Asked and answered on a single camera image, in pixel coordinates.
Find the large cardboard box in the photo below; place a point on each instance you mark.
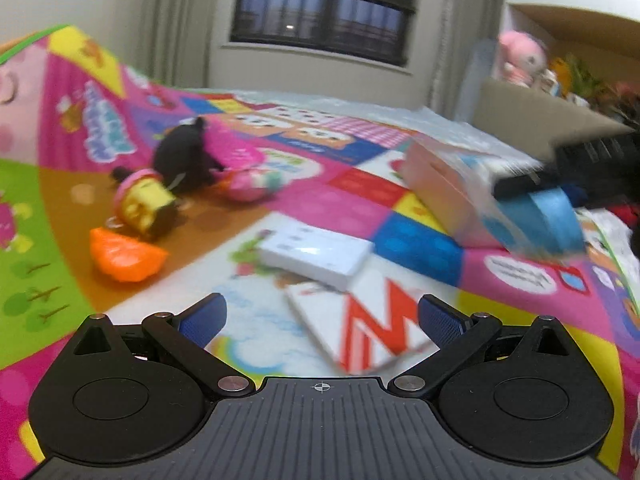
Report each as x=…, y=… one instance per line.
x=525, y=110

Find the pink plush toy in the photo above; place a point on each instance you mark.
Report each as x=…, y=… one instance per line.
x=522, y=57

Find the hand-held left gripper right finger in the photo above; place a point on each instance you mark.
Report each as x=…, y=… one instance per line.
x=442, y=322

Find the dark framed window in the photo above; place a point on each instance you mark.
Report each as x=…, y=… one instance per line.
x=325, y=5

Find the colourful printed play mat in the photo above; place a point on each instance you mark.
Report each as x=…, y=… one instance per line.
x=325, y=200

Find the pink cat squishy toy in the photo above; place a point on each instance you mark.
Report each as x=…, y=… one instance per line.
x=250, y=182

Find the black plush toy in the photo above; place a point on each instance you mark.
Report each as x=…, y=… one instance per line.
x=182, y=155

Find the blue card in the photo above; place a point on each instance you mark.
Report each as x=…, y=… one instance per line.
x=545, y=220

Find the orange plastic toy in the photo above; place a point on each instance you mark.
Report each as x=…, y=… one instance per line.
x=125, y=257

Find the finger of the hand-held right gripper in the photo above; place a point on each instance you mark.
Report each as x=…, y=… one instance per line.
x=525, y=184

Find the beige curtain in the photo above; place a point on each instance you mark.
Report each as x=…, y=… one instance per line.
x=460, y=35
x=160, y=20

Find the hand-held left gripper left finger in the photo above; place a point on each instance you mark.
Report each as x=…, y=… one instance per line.
x=202, y=320

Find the red cloth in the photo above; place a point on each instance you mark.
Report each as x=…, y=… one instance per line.
x=622, y=210

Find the white card with red letter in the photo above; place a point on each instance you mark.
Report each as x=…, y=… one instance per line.
x=370, y=325

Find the white flat box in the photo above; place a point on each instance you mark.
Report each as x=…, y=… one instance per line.
x=315, y=255

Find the green toy plant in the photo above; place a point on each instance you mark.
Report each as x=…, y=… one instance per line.
x=587, y=80

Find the yellow plush toy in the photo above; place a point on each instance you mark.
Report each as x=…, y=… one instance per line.
x=561, y=75

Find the tan cardboard panel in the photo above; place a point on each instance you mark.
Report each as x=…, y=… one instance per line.
x=575, y=25

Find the yellow toy with pink rim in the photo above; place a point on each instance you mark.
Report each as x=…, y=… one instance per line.
x=142, y=205

